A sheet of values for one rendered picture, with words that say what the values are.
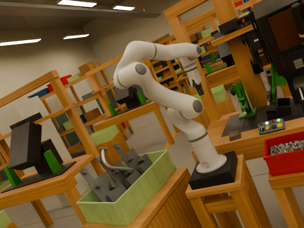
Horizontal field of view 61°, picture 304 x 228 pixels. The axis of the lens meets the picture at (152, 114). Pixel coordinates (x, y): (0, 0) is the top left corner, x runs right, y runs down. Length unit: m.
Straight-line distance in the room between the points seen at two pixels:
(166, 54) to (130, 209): 0.94
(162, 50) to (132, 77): 0.30
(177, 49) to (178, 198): 0.99
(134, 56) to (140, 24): 11.35
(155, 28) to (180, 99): 11.12
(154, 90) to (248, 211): 0.81
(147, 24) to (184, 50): 11.10
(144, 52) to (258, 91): 1.19
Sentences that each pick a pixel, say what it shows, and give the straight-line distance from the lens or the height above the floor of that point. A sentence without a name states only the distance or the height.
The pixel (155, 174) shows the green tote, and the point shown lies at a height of 0.89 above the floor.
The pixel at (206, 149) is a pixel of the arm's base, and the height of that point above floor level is 1.03.
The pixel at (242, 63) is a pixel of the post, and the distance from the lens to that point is 2.25.
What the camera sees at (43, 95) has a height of 2.03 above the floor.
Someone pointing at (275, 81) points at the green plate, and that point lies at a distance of 1.90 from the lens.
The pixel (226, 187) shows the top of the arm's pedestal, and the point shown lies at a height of 0.84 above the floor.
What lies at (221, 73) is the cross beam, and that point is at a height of 1.25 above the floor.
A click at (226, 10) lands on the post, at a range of 2.23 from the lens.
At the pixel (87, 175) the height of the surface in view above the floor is 1.08.
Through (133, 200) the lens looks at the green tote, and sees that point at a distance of 1.69.
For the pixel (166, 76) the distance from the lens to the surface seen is 11.91.
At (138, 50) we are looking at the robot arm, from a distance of 1.37.
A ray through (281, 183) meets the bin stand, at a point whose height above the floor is 0.77.
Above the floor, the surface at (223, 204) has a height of 0.73.
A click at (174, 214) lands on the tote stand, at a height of 0.64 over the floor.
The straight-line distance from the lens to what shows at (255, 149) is 1.82.
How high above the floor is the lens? 1.60
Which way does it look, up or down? 10 degrees down
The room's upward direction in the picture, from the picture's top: 25 degrees counter-clockwise
